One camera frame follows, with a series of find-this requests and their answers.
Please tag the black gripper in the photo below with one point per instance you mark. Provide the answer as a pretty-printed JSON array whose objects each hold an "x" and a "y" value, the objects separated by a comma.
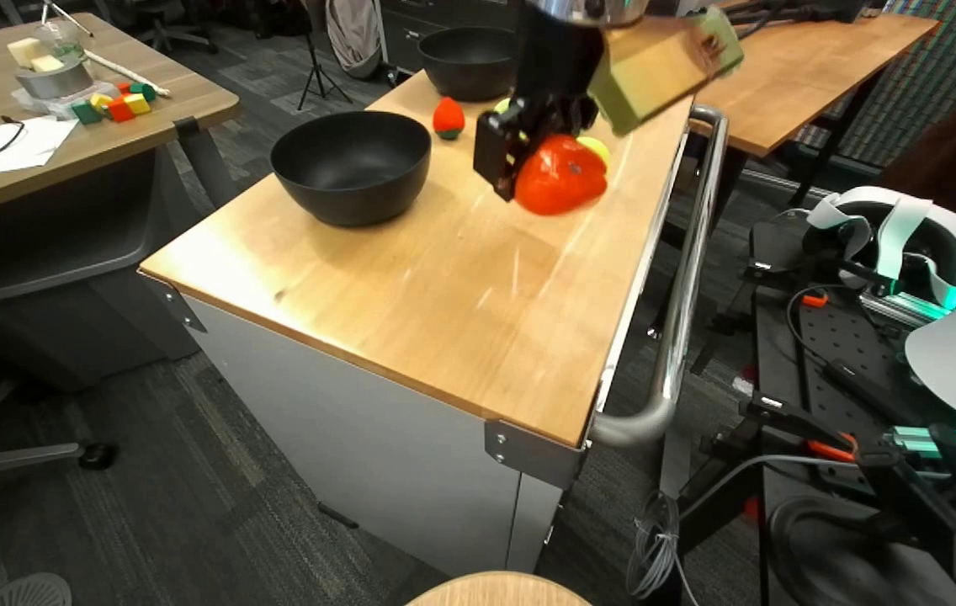
[{"x": 512, "y": 131}]

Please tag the red orange bell pepper toy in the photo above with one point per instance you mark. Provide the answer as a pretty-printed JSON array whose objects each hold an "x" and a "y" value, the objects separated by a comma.
[{"x": 558, "y": 177}]

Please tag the small red tomato toy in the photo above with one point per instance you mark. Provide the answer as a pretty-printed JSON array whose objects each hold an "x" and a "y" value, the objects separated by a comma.
[{"x": 448, "y": 120}]

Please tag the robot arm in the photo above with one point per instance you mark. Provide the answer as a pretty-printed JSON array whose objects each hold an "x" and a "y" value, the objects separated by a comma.
[{"x": 595, "y": 58}]

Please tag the far black bowl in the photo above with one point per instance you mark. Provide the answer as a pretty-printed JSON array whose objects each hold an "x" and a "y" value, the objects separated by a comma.
[{"x": 467, "y": 63}]

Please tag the black bowl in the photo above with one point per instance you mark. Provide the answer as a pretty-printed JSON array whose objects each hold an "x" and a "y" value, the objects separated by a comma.
[
  {"x": 467, "y": 63},
  {"x": 353, "y": 166}
]

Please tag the near black bowl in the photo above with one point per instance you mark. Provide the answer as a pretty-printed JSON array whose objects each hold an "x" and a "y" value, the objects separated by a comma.
[{"x": 353, "y": 166}]

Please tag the far wooden desk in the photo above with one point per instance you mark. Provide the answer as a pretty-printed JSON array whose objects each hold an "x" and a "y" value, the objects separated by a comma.
[{"x": 793, "y": 72}]

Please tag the wooden desk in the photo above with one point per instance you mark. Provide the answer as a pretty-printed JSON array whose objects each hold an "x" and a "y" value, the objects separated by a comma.
[
  {"x": 793, "y": 72},
  {"x": 73, "y": 233}
]

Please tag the white VR headset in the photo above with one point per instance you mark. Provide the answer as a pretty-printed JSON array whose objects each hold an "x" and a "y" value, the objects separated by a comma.
[{"x": 893, "y": 249}]

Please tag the white cart cabinet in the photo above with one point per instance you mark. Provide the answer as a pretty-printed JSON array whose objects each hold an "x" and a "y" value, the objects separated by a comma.
[{"x": 374, "y": 451}]

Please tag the coloured toy blocks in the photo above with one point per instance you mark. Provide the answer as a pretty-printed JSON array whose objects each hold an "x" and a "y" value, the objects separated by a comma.
[{"x": 124, "y": 102}]

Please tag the round wooden stool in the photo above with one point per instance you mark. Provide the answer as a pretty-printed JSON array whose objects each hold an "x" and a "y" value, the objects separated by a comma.
[{"x": 498, "y": 591}]

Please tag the clear plastic container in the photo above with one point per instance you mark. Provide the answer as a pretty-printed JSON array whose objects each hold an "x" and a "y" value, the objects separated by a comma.
[{"x": 50, "y": 63}]

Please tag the white paper sheet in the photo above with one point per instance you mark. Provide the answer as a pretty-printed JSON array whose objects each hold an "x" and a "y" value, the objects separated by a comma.
[{"x": 31, "y": 142}]

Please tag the left wooden desk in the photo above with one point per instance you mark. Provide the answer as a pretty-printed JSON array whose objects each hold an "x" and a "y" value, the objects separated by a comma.
[{"x": 73, "y": 233}]

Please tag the steel cart handle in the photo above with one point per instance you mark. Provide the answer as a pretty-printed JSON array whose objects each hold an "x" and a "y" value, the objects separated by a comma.
[{"x": 675, "y": 344}]

